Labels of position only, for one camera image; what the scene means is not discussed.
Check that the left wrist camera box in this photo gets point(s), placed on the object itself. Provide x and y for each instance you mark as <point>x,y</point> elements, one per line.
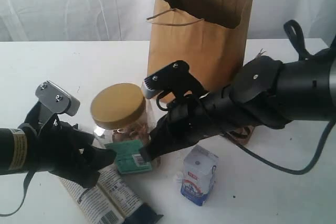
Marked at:
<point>55,100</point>

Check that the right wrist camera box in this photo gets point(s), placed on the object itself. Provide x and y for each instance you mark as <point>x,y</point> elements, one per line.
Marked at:
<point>174,78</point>

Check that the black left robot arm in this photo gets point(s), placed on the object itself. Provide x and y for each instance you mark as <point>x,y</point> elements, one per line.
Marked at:
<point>9,150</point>

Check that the dark noodle package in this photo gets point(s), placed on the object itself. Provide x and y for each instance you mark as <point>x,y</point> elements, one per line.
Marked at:
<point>111,200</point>

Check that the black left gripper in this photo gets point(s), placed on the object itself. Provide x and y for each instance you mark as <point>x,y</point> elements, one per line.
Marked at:
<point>61,149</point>

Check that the brown paper shopping bag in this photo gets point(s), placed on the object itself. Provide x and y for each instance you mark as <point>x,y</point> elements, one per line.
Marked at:
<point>210,35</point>

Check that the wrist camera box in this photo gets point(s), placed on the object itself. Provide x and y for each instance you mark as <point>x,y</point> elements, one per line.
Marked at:
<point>55,100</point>
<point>174,78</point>

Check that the nut jar with gold lid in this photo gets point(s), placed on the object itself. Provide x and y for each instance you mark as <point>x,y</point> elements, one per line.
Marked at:
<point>124,119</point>

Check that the white backdrop curtain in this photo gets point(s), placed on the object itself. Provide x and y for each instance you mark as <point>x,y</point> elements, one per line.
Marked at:
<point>89,20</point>

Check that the brown orange coffee pouch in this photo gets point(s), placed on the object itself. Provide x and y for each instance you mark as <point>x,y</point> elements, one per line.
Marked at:
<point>244,134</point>

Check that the white blue salt packet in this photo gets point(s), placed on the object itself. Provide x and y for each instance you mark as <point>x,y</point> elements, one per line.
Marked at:
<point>199,169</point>

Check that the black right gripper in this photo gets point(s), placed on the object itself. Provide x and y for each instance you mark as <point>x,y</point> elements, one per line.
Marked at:
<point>193,120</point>

